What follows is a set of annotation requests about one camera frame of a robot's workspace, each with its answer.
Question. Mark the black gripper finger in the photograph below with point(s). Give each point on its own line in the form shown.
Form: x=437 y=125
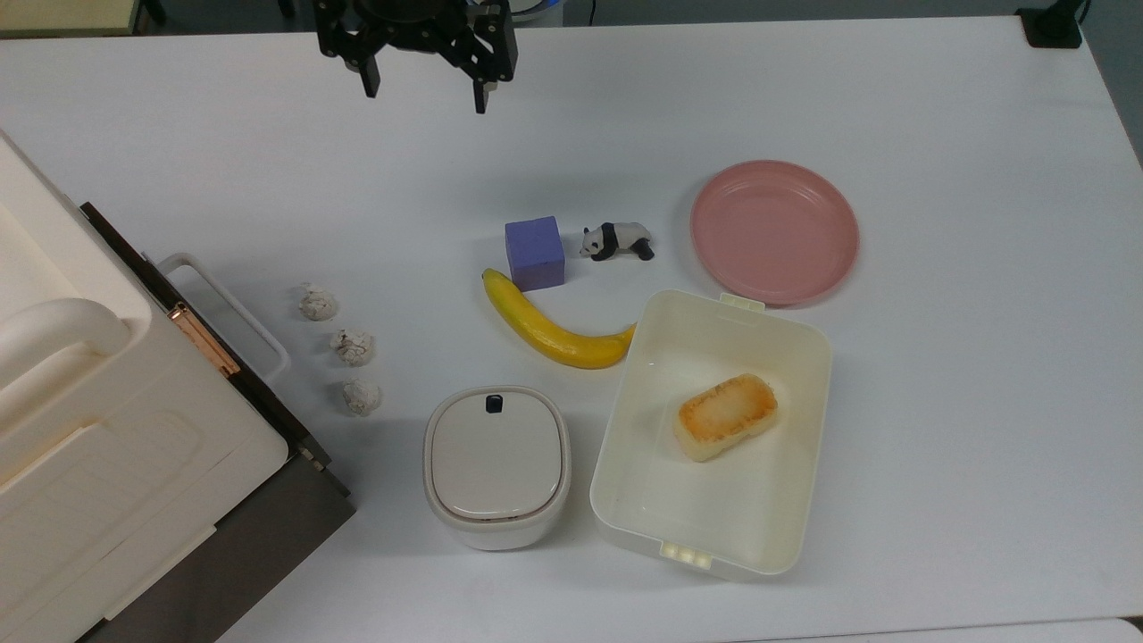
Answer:
x=368 y=76
x=482 y=89

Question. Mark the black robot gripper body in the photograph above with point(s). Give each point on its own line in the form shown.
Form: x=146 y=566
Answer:
x=406 y=11

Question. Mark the purple foam cube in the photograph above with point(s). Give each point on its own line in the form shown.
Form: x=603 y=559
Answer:
x=535 y=254

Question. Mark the pink plastic plate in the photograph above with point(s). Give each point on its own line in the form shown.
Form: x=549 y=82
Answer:
x=773 y=232

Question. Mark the blue and white object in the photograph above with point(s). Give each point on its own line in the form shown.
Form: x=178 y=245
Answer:
x=536 y=9

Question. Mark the black and white panda figurine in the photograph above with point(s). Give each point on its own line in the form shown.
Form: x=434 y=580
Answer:
x=618 y=240

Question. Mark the white crumpled ball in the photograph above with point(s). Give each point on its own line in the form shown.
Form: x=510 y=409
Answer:
x=318 y=303
x=353 y=346
x=362 y=396

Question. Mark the yellow toy banana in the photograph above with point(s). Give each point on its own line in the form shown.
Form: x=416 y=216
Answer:
x=554 y=335

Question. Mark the beige wooden desk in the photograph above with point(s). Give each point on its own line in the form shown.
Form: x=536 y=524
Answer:
x=62 y=13

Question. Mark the white lidded square pot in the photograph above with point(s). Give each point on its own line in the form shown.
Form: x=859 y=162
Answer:
x=496 y=464

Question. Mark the toasted bread piece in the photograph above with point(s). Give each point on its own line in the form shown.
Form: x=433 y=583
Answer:
x=725 y=416

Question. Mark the cream rectangular plastic container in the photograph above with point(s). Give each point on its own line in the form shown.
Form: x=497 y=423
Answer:
x=714 y=464

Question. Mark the white toy oven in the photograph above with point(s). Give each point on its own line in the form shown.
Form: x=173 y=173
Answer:
x=107 y=446

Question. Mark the dark brown oven door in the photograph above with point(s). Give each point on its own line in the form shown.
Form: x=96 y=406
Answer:
x=259 y=527

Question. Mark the black table clamp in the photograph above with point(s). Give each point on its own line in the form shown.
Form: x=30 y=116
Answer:
x=1054 y=22

